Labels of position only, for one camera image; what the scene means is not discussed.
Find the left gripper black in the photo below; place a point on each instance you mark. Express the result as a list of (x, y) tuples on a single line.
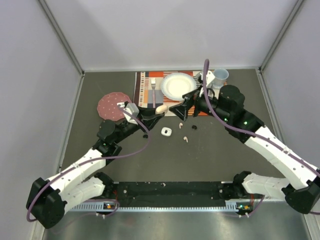
[(147, 117)]

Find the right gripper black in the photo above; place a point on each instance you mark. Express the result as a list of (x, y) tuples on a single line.
[(182, 110)]

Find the pink dotted plate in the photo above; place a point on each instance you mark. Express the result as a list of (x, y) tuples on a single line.
[(107, 107)]

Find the white plate blue rim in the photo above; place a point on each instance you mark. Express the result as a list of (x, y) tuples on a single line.
[(177, 84)]

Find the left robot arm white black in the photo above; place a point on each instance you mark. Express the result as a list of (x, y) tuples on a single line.
[(50, 199)]

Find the pink beige earbud charging case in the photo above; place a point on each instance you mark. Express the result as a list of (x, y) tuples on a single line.
[(162, 109)]

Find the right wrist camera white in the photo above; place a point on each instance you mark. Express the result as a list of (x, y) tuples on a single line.
[(209, 78)]

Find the fork with pink handle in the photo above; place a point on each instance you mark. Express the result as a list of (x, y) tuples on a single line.
[(153, 87)]

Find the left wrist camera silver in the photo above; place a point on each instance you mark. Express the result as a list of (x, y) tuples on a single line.
[(129, 110)]

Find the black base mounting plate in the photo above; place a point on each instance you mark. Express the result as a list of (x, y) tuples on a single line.
[(172, 194)]

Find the light blue mug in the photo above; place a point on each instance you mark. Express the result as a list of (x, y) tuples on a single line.
[(220, 77)]

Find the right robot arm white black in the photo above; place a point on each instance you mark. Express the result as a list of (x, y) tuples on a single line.
[(300, 184)]

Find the white earbud charging case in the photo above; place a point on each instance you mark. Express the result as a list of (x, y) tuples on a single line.
[(166, 131)]

